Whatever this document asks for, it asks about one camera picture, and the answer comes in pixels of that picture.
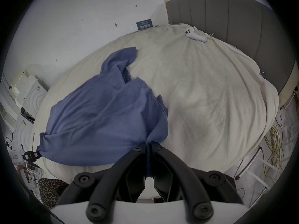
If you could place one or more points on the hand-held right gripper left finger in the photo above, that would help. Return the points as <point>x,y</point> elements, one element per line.
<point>121,171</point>

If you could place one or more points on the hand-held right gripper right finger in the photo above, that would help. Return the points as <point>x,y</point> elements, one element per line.
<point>179,171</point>

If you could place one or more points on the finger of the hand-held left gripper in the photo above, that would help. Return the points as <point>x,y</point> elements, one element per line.
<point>30,155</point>

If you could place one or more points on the dark blue shirt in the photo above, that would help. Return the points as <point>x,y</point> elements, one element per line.
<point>102,122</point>

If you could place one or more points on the person's legs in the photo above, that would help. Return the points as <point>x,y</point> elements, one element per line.
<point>50,191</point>

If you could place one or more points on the bed with beige sheet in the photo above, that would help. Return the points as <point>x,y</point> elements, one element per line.
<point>205,97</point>

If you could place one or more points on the white hand controller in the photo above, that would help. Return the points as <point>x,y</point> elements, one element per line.
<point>195,36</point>

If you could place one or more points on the blue card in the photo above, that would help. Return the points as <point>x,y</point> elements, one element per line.
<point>144,24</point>

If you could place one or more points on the grey padded headboard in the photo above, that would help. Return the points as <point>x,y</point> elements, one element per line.
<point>233,17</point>

